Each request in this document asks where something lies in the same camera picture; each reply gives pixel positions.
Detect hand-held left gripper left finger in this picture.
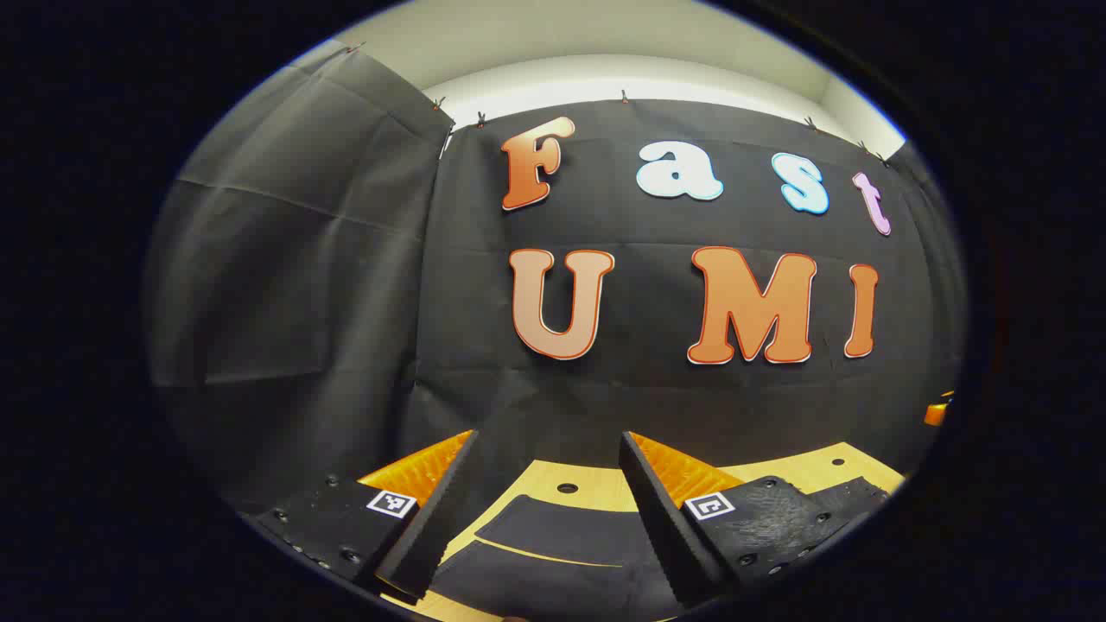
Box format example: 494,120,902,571
251,428,482,604

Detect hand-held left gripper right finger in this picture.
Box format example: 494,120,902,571
618,430,893,609

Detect dark blue jeans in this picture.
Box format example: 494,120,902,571
428,493,685,622

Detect black backdrop cloth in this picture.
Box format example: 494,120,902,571
145,45,967,519

